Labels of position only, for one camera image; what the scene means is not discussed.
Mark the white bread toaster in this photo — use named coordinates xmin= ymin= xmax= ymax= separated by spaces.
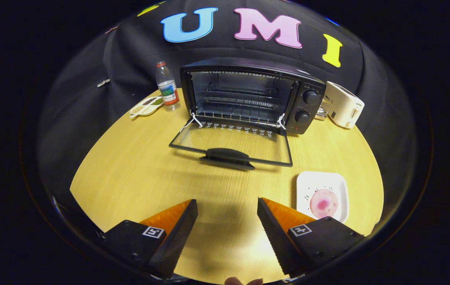
xmin=324 ymin=81 xmax=365 ymax=129

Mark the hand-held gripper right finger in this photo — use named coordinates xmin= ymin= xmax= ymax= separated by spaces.
xmin=257 ymin=197 xmax=365 ymax=277

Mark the black toaster oven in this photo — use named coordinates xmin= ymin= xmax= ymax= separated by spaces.
xmin=168 ymin=57 xmax=326 ymax=171

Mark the clear plastic water bottle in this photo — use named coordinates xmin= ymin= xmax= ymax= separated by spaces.
xmin=155 ymin=61 xmax=181 ymax=112

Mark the white square plate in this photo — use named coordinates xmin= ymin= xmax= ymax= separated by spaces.
xmin=296 ymin=171 xmax=349 ymax=224

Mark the wire mesh holder with stick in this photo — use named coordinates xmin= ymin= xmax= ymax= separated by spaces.
xmin=314 ymin=95 xmax=333 ymax=121

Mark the white divided snack dish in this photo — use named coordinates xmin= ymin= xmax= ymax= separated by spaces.
xmin=130 ymin=96 xmax=164 ymax=118

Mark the pink round food slice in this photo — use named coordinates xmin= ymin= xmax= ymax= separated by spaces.
xmin=310 ymin=189 xmax=339 ymax=219

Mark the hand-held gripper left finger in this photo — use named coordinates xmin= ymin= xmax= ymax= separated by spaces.
xmin=98 ymin=199 xmax=199 ymax=280

